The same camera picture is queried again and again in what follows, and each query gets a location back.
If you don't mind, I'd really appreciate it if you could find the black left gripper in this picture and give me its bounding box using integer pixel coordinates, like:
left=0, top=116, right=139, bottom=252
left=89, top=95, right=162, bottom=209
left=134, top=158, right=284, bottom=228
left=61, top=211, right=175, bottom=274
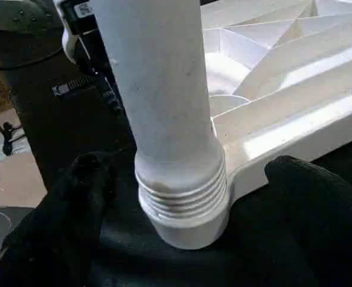
left=50, top=27, right=132, bottom=120

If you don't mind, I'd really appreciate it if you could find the white plastic table top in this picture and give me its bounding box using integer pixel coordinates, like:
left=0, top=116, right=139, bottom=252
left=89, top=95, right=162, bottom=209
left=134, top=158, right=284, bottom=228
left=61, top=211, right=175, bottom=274
left=200, top=0, right=352, bottom=201

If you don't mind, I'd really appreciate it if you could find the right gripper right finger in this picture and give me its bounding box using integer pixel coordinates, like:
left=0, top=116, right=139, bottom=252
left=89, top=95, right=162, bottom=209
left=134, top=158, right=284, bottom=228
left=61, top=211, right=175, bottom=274
left=264, top=155, right=352, bottom=287

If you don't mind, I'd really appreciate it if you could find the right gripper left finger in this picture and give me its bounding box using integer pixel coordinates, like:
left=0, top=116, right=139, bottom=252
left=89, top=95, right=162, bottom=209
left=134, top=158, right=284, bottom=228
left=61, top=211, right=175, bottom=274
left=0, top=152, right=120, bottom=287

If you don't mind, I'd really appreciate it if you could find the black table mat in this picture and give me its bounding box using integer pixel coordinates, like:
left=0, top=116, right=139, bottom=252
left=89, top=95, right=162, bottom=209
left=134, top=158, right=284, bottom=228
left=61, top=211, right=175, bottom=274
left=0, top=24, right=352, bottom=287

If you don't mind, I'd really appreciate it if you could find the white plastic table leg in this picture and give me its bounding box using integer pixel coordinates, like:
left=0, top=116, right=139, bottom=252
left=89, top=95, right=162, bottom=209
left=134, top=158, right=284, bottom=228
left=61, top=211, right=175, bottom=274
left=89, top=0, right=231, bottom=249

